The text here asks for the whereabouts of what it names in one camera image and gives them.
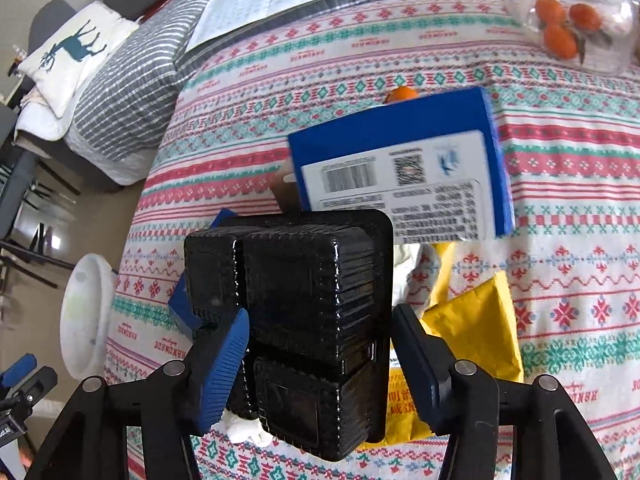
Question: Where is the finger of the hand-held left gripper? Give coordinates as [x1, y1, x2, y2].
[0, 353, 38, 386]

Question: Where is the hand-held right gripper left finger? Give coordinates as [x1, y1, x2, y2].
[22, 307, 251, 480]

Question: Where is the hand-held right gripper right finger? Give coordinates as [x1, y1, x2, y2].
[391, 304, 618, 480]

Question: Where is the yellow padded envelope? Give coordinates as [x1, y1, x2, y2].
[385, 242, 525, 448]

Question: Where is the black plastic food tray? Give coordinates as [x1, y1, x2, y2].
[182, 209, 396, 462]

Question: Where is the patterned knit blanket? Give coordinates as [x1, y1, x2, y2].
[102, 0, 640, 480]

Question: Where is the white folded blanket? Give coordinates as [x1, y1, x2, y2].
[14, 87, 76, 143]

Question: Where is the blue box with white label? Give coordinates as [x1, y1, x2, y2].
[287, 86, 516, 245]

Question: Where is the small orange tangerine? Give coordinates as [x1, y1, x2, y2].
[385, 86, 421, 106]
[535, 0, 568, 26]
[569, 2, 604, 32]
[542, 24, 578, 60]

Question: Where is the grey striped quilt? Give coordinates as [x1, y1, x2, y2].
[64, 0, 640, 186]

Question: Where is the white deer print pillow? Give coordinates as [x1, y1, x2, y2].
[22, 1, 141, 120]

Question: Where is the clear glass jar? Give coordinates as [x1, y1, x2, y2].
[502, 0, 636, 77]

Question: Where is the black metal chair frame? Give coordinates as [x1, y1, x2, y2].
[0, 150, 81, 291]

